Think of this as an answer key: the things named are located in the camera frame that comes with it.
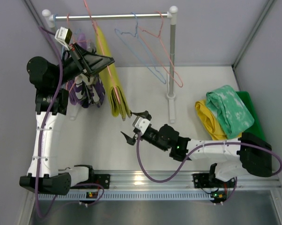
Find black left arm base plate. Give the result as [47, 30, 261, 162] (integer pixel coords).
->
[84, 174, 111, 189]

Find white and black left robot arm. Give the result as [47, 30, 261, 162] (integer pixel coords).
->
[19, 44, 115, 195]

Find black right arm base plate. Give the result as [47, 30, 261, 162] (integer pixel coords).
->
[192, 173, 236, 189]

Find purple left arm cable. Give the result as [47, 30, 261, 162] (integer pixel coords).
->
[34, 26, 105, 218]

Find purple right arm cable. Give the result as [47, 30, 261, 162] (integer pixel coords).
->
[136, 133, 282, 183]

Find pink hanger of yellow trousers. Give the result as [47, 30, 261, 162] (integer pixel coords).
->
[136, 11, 184, 88]

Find green plastic bin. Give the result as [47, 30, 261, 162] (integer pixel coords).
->
[237, 91, 266, 141]

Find camouflage trousers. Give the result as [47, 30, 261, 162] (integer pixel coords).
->
[74, 42, 106, 108]

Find green tie-dye trousers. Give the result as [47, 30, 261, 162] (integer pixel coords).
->
[205, 85, 255, 139]

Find silver clothes rack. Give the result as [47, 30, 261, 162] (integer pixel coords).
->
[42, 6, 184, 124]

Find aluminium mounting rail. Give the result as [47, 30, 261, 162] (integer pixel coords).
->
[56, 170, 282, 202]

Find pink hanger of purple trousers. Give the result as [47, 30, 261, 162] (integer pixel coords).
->
[66, 13, 88, 93]

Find pink hanger of olive trousers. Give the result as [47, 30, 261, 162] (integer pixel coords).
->
[83, 0, 121, 104]

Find empty light blue hanger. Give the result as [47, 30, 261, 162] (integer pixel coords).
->
[52, 14, 81, 58]

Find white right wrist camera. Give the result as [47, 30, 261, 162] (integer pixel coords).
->
[133, 116, 150, 135]

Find olive yellow trousers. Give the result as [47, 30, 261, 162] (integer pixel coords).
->
[96, 26, 132, 120]

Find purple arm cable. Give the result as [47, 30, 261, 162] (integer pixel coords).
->
[136, 133, 282, 183]
[34, 26, 105, 218]

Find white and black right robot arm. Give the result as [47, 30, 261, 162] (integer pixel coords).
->
[124, 111, 273, 182]

